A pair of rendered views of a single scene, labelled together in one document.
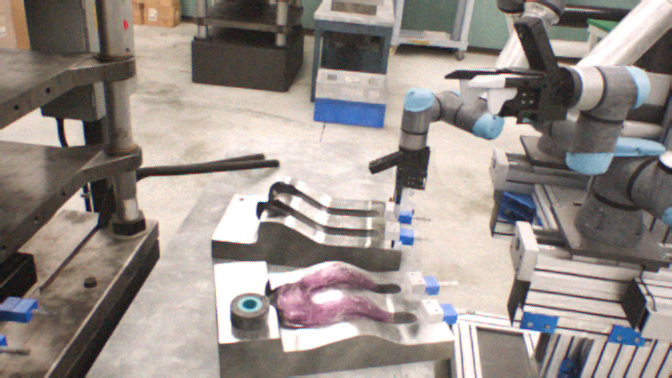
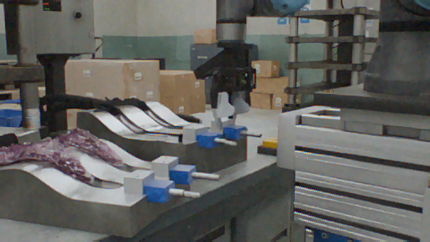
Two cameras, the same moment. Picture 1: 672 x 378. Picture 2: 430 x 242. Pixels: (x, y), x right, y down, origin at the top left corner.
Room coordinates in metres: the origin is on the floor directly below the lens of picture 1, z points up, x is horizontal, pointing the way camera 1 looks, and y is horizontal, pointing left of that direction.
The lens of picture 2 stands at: (0.46, -0.77, 1.10)
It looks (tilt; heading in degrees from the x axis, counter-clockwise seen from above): 10 degrees down; 35
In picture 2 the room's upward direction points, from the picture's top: straight up
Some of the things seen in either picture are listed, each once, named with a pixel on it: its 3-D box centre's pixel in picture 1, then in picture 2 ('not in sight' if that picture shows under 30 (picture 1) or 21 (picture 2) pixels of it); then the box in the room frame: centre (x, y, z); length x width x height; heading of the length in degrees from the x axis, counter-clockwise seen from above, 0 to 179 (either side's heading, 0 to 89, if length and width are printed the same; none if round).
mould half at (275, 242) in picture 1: (311, 222); (144, 133); (1.36, 0.09, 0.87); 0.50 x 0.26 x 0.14; 90
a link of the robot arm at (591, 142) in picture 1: (587, 137); not in sight; (0.98, -0.43, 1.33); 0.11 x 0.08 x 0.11; 22
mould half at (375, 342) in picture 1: (330, 310); (51, 170); (1.00, 0.01, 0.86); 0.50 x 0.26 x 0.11; 107
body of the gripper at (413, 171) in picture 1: (411, 166); (233, 67); (1.40, -0.17, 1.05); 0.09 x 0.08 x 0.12; 90
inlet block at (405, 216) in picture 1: (408, 216); (238, 132); (1.40, -0.18, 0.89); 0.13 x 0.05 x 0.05; 90
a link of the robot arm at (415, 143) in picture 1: (412, 138); (232, 34); (1.41, -0.16, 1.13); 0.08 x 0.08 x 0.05
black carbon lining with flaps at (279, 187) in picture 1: (317, 209); (145, 116); (1.35, 0.07, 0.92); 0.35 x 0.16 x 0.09; 90
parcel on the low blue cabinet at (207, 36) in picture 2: not in sight; (207, 36); (7.49, 4.33, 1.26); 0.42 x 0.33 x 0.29; 90
